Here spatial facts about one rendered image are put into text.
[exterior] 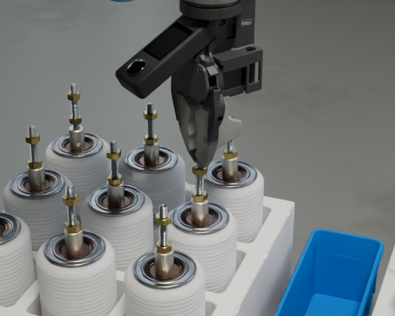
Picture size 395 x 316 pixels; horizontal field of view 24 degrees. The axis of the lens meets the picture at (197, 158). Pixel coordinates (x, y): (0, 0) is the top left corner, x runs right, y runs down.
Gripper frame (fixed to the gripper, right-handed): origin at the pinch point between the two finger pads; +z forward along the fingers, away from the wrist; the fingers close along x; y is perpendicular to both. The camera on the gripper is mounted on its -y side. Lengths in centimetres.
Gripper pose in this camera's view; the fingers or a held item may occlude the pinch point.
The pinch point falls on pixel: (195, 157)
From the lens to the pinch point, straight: 112.1
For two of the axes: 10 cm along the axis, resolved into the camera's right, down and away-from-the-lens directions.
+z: 0.0, 8.7, 4.9
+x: -5.7, -4.0, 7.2
